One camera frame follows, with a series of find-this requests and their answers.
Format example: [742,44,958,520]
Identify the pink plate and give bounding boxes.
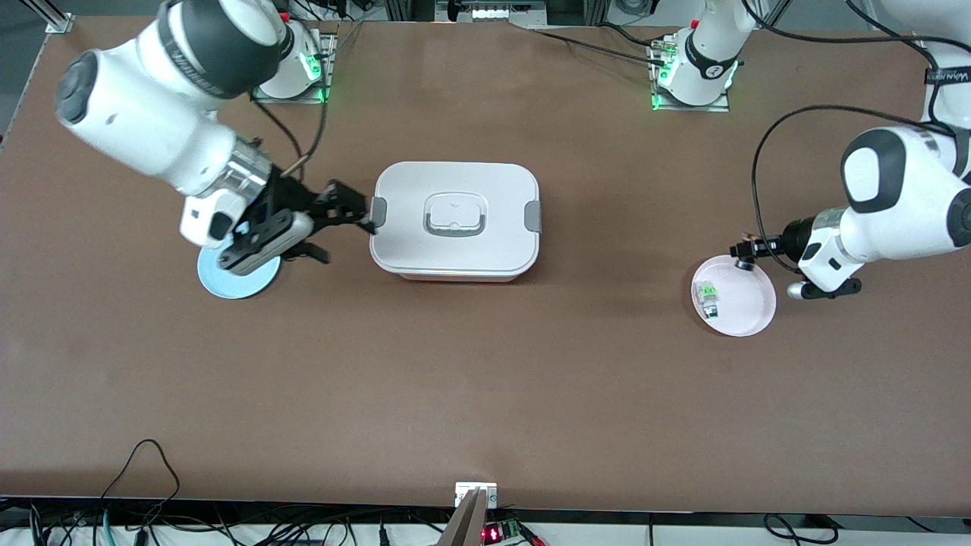
[691,255,778,337]

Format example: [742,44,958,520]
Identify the aluminium frame post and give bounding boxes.
[23,0,75,35]

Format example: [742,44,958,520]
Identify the black cable on table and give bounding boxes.
[523,27,668,64]
[595,21,658,49]

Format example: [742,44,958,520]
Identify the light blue plate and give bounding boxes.
[197,235,283,300]

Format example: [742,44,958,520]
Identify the red display module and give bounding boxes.
[481,518,526,544]

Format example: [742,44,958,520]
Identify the black looped cable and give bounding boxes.
[99,438,183,526]
[762,514,841,546]

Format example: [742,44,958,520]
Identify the aluminium camera mount post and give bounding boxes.
[442,482,499,546]

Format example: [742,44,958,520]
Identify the white power strip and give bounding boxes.
[470,5,547,22]

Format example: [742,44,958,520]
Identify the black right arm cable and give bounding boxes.
[249,21,363,180]

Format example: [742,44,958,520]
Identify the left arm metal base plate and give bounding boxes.
[649,34,731,113]

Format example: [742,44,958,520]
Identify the white lidded box grey latches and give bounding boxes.
[369,161,542,284]

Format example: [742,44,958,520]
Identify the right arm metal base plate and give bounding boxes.
[250,30,338,105]

